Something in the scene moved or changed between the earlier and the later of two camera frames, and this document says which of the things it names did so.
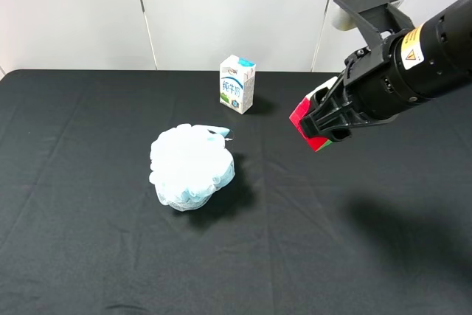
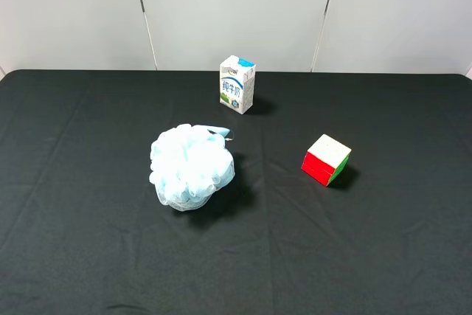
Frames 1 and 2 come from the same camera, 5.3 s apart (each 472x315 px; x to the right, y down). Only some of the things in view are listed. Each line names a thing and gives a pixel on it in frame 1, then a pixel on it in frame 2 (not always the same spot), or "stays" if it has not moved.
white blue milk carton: x=237 y=81 stays
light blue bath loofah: x=189 y=163 stays
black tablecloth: x=379 y=223 stays
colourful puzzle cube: x=302 y=111 → x=326 y=160
